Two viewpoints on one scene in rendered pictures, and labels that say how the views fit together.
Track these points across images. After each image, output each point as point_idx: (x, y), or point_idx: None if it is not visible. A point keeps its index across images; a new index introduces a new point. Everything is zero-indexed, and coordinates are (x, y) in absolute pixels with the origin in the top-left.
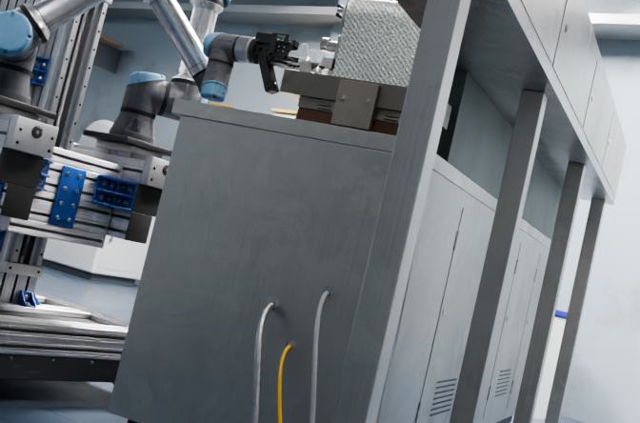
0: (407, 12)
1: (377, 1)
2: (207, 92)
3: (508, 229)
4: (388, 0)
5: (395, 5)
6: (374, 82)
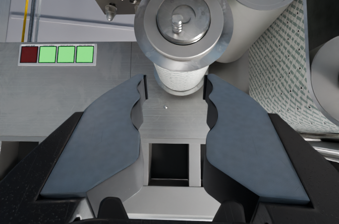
0: (31, 42)
1: (158, 67)
2: None
3: None
4: (168, 76)
5: (158, 71)
6: None
